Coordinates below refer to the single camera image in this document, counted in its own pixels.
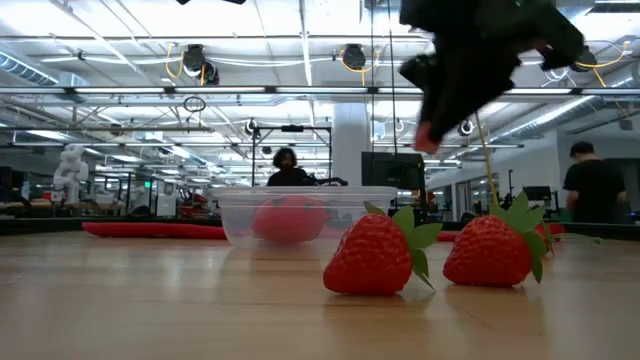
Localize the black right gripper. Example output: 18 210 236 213
399 0 521 145

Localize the pink toy raspberry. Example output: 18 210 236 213
413 121 442 155

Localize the red toy strawberry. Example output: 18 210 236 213
442 191 549 289
322 201 444 296

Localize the small long-stemmed toy strawberry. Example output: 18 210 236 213
533 222 604 256

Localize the red green-spotted toy fruit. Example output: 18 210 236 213
250 195 331 247

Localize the clear plastic tupperware container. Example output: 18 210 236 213
211 185 399 250

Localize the small distant black monitor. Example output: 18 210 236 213
522 185 552 203

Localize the long ceiling light bar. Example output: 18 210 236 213
0 84 640 99

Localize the person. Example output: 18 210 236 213
265 146 315 188
562 141 628 225

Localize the white humanoid robot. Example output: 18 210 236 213
51 144 91 205

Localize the yellow hanging cable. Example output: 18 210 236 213
472 112 501 207

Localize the thin black hanging cable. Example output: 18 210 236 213
369 0 376 189

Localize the distant black rig frame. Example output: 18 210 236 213
251 124 333 190

